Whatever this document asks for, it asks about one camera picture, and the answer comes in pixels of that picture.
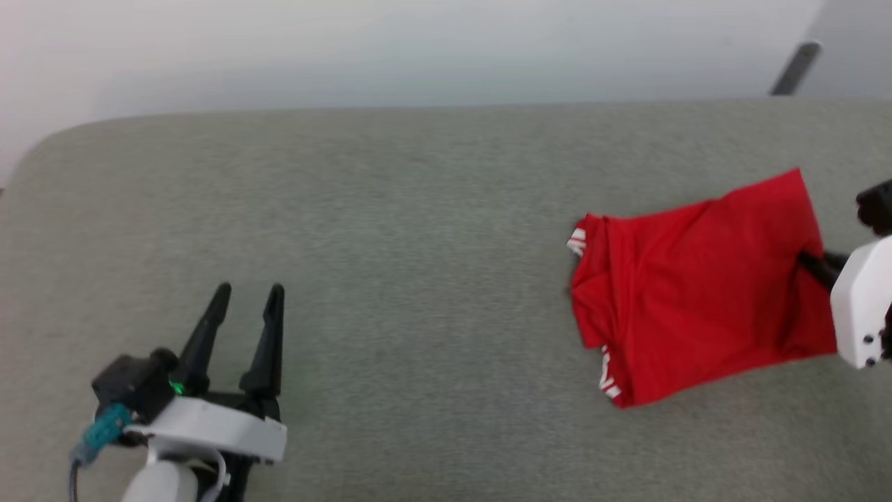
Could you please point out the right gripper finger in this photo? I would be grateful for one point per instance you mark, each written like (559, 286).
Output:
(826, 268)

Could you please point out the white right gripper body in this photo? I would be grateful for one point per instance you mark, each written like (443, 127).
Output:
(864, 307)

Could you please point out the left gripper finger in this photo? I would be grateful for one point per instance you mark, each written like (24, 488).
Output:
(205, 335)
(266, 341)

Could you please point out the red and white shirt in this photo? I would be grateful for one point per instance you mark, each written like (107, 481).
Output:
(704, 286)

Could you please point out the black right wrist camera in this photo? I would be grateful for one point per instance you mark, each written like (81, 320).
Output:
(878, 209)

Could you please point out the light grey panel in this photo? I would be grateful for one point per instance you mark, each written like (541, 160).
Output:
(857, 42)

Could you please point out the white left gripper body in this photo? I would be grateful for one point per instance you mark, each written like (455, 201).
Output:
(216, 429)

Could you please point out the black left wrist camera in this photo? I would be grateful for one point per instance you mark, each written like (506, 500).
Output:
(132, 383)

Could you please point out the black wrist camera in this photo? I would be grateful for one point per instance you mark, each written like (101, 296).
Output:
(132, 383)
(878, 209)

